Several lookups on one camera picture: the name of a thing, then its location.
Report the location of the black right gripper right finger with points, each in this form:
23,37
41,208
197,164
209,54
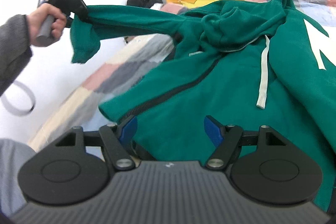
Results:
229,140

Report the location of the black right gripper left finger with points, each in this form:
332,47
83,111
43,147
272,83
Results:
113,139

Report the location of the green hooded sweatshirt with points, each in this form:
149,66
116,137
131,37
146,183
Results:
241,62

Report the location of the grey sweater left forearm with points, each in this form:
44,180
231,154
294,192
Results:
15,51

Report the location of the black clothes pile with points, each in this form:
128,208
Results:
143,3

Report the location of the person's left hand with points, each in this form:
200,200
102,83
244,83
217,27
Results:
46,25

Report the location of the patchwork checked bed quilt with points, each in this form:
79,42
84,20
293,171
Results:
121,72

